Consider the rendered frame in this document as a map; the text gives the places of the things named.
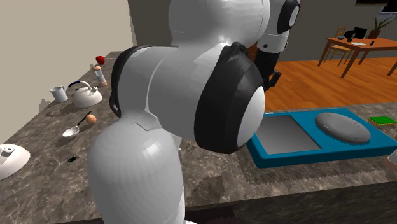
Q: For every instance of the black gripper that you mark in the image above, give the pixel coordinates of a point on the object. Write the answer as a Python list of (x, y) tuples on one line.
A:
[(266, 63)]

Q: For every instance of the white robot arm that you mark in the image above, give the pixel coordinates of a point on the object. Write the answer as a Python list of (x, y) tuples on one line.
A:
[(173, 93)]

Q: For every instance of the wooden chair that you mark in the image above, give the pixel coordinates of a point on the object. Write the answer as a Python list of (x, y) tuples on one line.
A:
[(337, 47)]

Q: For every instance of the wooden dining table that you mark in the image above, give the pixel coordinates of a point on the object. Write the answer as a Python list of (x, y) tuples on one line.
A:
[(377, 45)]

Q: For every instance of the blue music player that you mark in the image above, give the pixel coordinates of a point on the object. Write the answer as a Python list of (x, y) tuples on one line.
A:
[(338, 150)]

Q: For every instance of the green book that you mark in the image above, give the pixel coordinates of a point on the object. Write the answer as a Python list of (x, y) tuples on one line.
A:
[(382, 120)]

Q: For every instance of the pale object with pink base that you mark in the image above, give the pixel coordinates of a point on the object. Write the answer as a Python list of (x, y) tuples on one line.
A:
[(392, 161)]

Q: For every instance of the red strawberry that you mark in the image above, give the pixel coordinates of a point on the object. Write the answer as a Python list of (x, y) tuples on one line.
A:
[(100, 60)]

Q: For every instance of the white wooden pepper mill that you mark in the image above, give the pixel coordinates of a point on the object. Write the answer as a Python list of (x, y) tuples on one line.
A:
[(100, 76)]

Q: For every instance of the brown egg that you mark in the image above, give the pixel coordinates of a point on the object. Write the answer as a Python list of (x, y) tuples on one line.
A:
[(91, 119)]

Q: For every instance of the white mug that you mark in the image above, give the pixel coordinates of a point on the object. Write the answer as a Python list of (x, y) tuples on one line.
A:
[(59, 94)]

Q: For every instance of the small black object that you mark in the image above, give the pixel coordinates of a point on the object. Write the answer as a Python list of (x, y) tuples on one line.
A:
[(72, 159)]

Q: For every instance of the white domed lid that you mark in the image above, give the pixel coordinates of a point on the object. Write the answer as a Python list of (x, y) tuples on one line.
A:
[(12, 161)]

